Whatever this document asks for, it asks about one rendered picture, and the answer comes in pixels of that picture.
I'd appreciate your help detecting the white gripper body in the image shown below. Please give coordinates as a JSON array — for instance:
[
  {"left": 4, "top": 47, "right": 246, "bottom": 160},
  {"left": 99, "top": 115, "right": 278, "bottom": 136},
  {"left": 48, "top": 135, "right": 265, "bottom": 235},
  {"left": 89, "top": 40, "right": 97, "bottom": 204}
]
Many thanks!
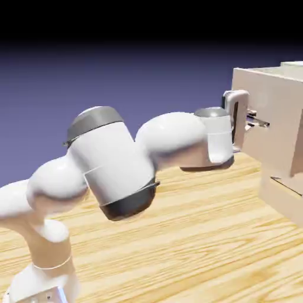
[{"left": 233, "top": 89, "right": 250, "bottom": 153}]

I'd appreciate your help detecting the beige drawer front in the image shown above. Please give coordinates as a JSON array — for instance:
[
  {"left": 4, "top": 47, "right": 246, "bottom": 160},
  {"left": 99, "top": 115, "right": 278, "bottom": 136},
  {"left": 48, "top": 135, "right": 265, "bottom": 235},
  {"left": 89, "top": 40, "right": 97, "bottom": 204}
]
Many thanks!
[{"left": 231, "top": 67, "right": 303, "bottom": 179}]

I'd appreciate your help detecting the beige wooden cabinet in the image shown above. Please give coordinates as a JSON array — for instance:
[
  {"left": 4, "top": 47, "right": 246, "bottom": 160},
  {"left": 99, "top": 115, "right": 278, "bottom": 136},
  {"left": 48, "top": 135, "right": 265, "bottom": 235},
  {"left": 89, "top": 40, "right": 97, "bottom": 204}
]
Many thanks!
[{"left": 258, "top": 60, "right": 303, "bottom": 228}]

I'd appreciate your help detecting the silver metal drawer handle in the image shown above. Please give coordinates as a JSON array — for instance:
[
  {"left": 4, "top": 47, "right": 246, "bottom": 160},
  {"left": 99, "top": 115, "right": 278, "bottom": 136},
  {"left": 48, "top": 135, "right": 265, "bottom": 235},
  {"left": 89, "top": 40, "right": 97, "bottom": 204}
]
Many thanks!
[{"left": 247, "top": 116, "right": 270, "bottom": 129}]

